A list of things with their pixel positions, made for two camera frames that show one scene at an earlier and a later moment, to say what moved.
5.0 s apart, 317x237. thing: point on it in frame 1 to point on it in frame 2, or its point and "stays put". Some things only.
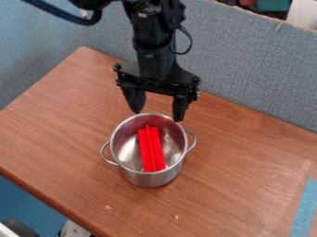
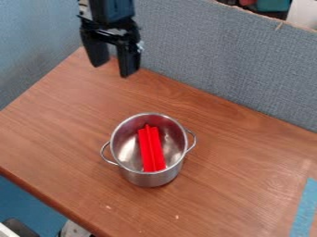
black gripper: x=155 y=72 to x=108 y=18
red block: x=152 y=149 stays put
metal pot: x=121 y=150 stays put
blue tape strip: x=304 y=220 stays put
